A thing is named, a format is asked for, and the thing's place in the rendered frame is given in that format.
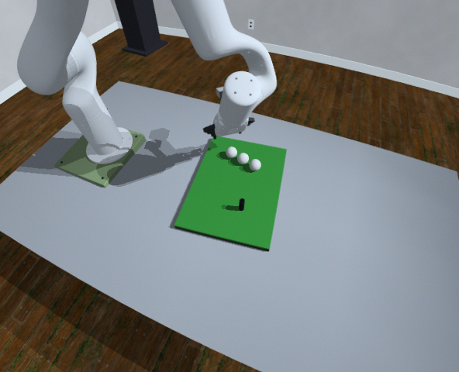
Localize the white ball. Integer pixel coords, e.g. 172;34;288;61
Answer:
249;159;261;171
226;146;237;158
237;153;249;164

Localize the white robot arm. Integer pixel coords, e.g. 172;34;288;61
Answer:
17;0;277;164

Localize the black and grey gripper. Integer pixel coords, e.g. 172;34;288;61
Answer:
203;112;255;140

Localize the green turf mat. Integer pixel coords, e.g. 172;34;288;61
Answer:
175;136;287;252

